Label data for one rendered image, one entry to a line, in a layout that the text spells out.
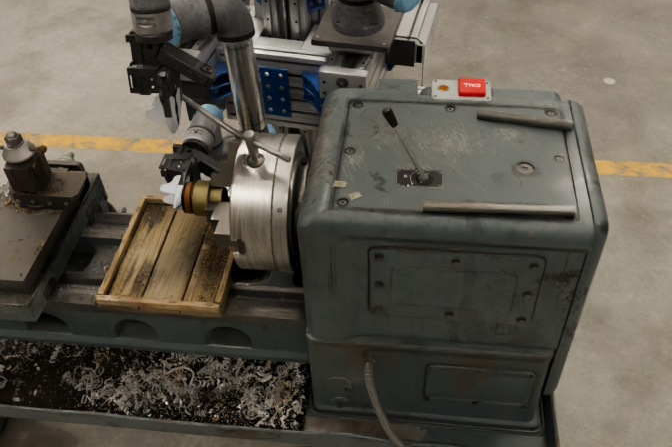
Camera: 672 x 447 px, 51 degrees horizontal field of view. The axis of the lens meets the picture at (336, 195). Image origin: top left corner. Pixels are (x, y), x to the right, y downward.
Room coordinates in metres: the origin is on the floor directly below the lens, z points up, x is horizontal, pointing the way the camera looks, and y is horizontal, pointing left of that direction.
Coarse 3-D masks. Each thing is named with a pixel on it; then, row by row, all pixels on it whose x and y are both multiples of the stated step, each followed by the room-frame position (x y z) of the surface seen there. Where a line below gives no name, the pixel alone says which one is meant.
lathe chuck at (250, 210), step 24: (240, 144) 1.20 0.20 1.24; (240, 168) 1.13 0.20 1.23; (264, 168) 1.12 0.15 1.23; (240, 192) 1.08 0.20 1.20; (264, 192) 1.08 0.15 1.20; (240, 216) 1.05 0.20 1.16; (264, 216) 1.04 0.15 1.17; (264, 240) 1.02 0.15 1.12; (240, 264) 1.04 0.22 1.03; (264, 264) 1.03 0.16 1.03
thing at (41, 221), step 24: (72, 168) 1.48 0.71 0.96; (0, 216) 1.29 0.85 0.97; (24, 216) 1.28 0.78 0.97; (48, 216) 1.28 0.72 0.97; (0, 240) 1.20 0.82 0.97; (24, 240) 1.20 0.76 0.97; (48, 240) 1.20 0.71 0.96; (0, 264) 1.12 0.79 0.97; (24, 264) 1.12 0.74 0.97; (0, 288) 1.08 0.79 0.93; (24, 288) 1.07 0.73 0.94
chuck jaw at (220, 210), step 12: (216, 204) 1.15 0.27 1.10; (228, 204) 1.15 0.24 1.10; (216, 216) 1.11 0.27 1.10; (228, 216) 1.11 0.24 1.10; (216, 228) 1.08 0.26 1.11; (228, 228) 1.07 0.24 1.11; (216, 240) 1.06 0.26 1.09; (228, 240) 1.05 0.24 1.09; (240, 240) 1.04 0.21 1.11; (240, 252) 1.03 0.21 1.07
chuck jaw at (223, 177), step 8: (232, 144) 1.25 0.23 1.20; (232, 152) 1.24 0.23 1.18; (224, 160) 1.23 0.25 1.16; (232, 160) 1.23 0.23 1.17; (224, 168) 1.22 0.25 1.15; (232, 168) 1.22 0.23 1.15; (216, 176) 1.21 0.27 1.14; (224, 176) 1.21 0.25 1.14; (216, 184) 1.20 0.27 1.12; (224, 184) 1.20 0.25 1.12
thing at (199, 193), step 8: (184, 184) 1.21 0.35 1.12; (192, 184) 1.21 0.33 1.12; (200, 184) 1.20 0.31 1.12; (208, 184) 1.20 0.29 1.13; (184, 192) 1.19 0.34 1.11; (192, 192) 1.19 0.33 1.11; (200, 192) 1.18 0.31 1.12; (208, 192) 1.18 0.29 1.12; (216, 192) 1.19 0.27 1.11; (224, 192) 1.22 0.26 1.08; (184, 200) 1.17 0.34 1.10; (192, 200) 1.17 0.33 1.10; (200, 200) 1.17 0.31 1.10; (208, 200) 1.17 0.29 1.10; (216, 200) 1.17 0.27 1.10; (224, 200) 1.21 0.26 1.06; (184, 208) 1.17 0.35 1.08; (192, 208) 1.17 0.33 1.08; (200, 208) 1.16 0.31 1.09
